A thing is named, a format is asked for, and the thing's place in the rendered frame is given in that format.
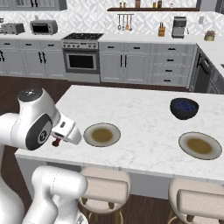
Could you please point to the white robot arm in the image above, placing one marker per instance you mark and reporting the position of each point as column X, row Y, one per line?
column 32, row 128

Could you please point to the small yellow jar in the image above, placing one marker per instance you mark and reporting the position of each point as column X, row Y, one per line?
column 154, row 5

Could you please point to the wooden knife block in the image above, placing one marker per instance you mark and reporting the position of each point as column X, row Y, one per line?
column 162, row 30

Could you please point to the potted plant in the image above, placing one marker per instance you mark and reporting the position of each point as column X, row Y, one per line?
column 209, row 36

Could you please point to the beige round stool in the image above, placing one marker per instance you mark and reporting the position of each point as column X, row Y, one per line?
column 106, row 186
column 198, row 201

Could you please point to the silver toaster oven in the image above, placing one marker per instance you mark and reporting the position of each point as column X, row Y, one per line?
column 43, row 27

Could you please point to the brown box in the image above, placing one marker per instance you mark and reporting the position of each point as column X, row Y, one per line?
column 137, row 4

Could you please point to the steel coffee machine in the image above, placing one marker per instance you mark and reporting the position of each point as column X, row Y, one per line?
column 178, row 27

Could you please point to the silver toaster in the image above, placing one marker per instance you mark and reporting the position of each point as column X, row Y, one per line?
column 12, row 28

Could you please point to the white kitchen island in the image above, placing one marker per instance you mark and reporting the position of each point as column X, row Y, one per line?
column 151, row 128

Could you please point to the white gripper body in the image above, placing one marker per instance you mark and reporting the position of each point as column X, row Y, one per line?
column 74, row 135

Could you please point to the grey plate with brown centre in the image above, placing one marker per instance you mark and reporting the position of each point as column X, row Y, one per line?
column 102, row 134
column 200, row 145

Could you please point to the dark olive bottle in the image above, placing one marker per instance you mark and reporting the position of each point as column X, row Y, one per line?
column 159, row 4

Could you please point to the dark blue bowl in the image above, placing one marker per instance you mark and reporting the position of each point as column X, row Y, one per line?
column 184, row 109

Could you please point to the black dishwasher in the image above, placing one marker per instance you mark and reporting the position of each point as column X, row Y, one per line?
column 201, row 73

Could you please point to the rail with hanging tools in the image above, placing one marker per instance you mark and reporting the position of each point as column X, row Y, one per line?
column 125, row 22

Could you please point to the small brown jar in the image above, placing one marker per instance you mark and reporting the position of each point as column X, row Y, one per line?
column 124, row 5
column 120, row 5

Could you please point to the steel oven range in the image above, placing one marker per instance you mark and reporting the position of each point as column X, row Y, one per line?
column 81, row 58

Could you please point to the grey wall cupboard run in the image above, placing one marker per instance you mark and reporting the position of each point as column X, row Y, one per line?
column 32, row 4

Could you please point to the dark wooden wall shelf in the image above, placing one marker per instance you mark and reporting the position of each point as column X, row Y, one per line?
column 151, row 9

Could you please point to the small white bottle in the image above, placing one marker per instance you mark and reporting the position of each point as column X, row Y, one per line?
column 172, row 5

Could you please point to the white wall socket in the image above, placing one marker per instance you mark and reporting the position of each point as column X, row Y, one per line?
column 201, row 19

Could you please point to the grey base cupboard run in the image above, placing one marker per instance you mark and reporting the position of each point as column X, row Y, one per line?
column 145, row 64
column 32, row 59
column 217, row 83

